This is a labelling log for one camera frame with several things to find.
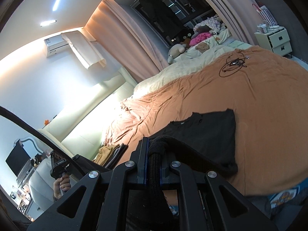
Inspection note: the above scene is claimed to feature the black coiled cable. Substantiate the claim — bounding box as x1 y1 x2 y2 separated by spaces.
218 54 251 78

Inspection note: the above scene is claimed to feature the white air conditioner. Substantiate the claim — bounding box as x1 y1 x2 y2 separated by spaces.
44 30 80 57

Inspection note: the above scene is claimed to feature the black t-shirt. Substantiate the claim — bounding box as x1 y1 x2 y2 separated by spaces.
149 109 238 179

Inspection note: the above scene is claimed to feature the orange-brown bed cover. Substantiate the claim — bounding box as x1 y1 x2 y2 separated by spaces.
105 46 307 195

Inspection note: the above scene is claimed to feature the cream padded headboard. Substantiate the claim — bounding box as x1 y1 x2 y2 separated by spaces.
39 67 137 160

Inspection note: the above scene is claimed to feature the folded olive-brown garment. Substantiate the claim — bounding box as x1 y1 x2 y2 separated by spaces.
92 144 120 166

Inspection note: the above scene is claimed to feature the beige plush toy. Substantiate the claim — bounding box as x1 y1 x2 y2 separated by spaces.
168 44 186 65

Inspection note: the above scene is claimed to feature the person's left hand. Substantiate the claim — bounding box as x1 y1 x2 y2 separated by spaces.
53 174 71 200

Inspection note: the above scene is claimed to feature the folded black garment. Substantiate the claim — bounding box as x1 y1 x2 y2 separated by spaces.
108 144 128 169

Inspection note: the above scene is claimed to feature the cream white blanket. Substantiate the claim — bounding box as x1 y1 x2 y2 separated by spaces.
132 29 251 99

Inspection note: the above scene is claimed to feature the pink clothing pile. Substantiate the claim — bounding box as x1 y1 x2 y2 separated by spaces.
189 32 212 46

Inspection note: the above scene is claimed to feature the black computer monitor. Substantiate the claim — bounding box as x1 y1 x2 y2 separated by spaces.
5 139 30 176

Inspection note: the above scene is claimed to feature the white bedside cabinet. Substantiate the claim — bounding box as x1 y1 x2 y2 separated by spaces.
254 27 292 56

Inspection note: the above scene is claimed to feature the folded grey garment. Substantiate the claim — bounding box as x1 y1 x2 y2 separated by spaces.
105 143 124 168

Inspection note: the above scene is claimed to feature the colourful cartoon rug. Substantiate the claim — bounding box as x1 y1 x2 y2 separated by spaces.
268 180 307 209

